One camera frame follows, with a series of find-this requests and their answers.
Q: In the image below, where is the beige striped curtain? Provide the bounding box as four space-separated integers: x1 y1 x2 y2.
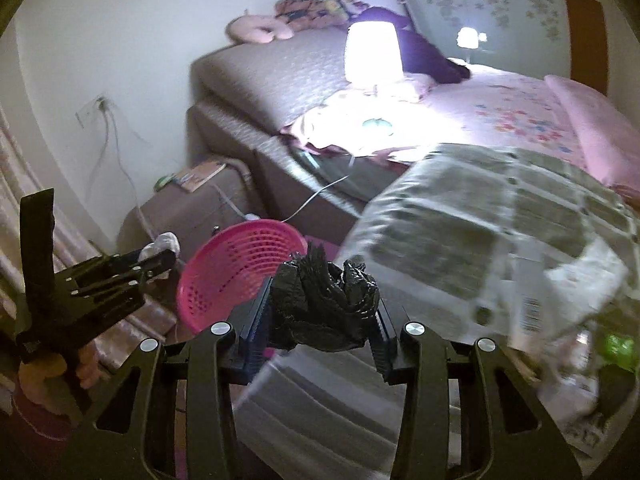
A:
0 105 178 396

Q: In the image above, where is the dark purple plush toy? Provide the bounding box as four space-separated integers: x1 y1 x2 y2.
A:
357 6 472 83

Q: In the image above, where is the pink perforated plastic basket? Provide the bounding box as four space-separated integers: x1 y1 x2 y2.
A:
176 219 308 336

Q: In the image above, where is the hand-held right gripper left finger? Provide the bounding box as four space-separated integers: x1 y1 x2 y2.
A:
65 275 274 480

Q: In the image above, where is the brown bedside cabinet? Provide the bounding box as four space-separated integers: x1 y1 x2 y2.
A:
117 160 262 261

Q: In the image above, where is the bed with brown quilted mattress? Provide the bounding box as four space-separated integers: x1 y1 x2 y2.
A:
186 27 640 241

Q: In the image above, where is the wardrobe with floral sliding doors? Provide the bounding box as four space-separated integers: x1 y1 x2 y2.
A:
400 0 572 78

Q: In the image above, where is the white tissue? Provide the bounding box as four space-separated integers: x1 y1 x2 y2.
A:
139 232 181 261

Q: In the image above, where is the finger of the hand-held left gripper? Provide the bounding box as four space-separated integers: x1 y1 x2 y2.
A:
116 249 177 272
107 266 173 295

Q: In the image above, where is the grey power cable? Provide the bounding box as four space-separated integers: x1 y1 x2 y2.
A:
89 102 151 241

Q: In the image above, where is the pink plush neck pillow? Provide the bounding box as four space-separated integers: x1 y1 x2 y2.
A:
226 12 295 45

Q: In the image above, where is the white shade table lamp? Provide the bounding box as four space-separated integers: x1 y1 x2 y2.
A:
344 21 405 133

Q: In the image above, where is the person's left hand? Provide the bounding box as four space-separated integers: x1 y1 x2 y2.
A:
19 346 100 413

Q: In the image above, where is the white wall socket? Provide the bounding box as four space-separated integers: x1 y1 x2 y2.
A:
76 95 113 128

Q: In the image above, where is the green foil wrapper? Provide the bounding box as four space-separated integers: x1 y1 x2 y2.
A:
602 330 639 367

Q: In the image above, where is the pink folded quilt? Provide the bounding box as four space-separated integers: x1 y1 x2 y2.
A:
544 74 640 198

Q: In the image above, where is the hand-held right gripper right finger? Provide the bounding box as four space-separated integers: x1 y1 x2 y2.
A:
372 295 583 480

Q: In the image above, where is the pile of colourful stuffed toys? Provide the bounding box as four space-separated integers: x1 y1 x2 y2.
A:
274 0 371 31

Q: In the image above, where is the white barcode wrapper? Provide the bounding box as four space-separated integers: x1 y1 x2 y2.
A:
510 235 631 351

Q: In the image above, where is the white lamp cable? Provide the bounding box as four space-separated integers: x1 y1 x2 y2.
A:
282 157 357 223

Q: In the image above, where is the brown book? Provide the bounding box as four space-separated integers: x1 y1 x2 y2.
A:
172 160 227 194

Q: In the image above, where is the grey checked blanket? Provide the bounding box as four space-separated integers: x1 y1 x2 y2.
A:
235 142 640 480

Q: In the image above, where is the clear plastic wrapper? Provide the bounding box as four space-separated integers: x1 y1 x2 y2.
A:
542 332 606 418

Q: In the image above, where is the black plastic bag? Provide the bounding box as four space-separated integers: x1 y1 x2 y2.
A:
270 242 381 353

